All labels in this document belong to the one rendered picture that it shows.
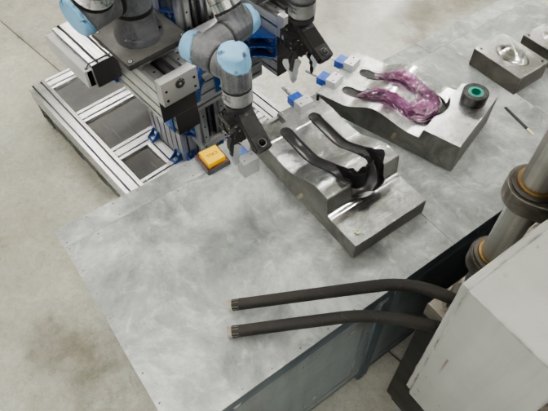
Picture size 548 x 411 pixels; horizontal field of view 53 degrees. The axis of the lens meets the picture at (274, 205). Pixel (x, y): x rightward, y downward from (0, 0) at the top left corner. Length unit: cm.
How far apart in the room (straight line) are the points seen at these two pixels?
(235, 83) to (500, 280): 78
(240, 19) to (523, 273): 92
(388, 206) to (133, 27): 91
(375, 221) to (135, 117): 158
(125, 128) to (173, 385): 162
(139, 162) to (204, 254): 112
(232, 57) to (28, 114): 217
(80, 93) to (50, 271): 94
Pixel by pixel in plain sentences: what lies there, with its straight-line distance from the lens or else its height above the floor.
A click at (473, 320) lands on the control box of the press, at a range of 76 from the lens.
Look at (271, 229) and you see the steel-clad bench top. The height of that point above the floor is 80.
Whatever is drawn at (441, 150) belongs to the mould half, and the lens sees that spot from 171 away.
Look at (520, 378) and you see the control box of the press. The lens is 77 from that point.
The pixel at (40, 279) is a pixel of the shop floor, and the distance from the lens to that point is 259.
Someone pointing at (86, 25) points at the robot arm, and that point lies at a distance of 160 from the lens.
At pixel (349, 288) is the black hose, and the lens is 134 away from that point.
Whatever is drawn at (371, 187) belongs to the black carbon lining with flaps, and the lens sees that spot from 156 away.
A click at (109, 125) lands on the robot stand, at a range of 276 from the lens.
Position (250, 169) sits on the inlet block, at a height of 93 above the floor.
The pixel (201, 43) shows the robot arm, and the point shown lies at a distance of 134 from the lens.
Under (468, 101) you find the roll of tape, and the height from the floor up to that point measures 93.
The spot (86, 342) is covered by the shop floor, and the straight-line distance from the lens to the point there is 238.
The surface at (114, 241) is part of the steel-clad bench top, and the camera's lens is 159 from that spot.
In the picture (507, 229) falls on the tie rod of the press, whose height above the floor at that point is 117.
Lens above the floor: 208
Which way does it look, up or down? 54 degrees down
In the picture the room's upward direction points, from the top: 1 degrees counter-clockwise
